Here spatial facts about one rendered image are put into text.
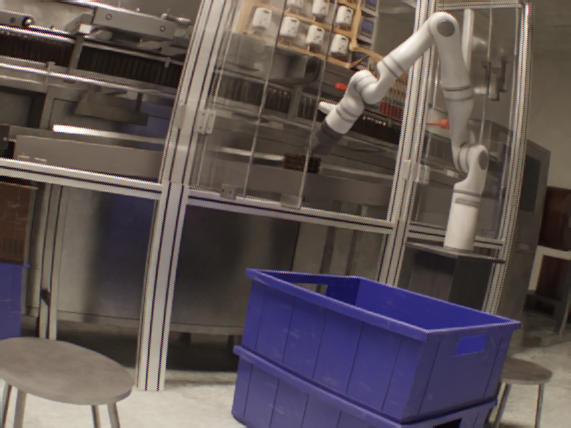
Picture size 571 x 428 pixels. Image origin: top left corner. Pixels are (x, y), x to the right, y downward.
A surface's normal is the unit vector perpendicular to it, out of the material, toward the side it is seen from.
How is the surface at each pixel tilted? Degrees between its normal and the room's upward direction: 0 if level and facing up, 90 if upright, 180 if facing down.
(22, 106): 90
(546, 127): 90
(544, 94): 90
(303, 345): 90
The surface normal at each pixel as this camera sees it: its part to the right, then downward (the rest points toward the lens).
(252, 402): -0.77, -0.12
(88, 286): 0.59, 0.14
